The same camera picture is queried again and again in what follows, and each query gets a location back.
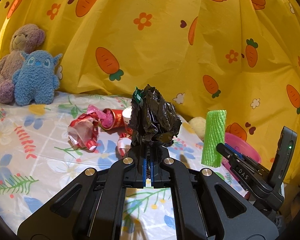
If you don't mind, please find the green foam fruit net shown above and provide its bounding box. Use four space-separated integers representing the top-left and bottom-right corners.
201 110 226 167

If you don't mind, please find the black plastic bag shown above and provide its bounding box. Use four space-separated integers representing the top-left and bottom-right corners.
128 85 182 147

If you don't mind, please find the pink plastic trash bin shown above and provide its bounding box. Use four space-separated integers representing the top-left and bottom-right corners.
221 132 262 170

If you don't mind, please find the cream round plush ball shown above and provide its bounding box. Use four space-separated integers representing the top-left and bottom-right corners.
189 116 206 141

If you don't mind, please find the red white snack wrapper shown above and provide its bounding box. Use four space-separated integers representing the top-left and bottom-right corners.
117 133 132 157

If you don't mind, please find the red crumpled wrapper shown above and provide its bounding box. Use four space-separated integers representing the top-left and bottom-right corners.
68 119 98 152

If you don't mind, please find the red cup with pink bag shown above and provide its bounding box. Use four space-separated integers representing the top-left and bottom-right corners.
87 105 125 131

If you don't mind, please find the yellow carrot print curtain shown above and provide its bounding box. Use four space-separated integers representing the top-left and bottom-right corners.
0 0 300 184

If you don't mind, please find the orange white paper cup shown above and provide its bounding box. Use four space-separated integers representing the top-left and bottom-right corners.
122 106 133 135

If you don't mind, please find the blue plush monster toy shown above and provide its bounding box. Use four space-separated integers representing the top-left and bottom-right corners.
12 50 63 106

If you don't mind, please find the purple teddy bear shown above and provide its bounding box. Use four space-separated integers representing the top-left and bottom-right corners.
0 24 45 104

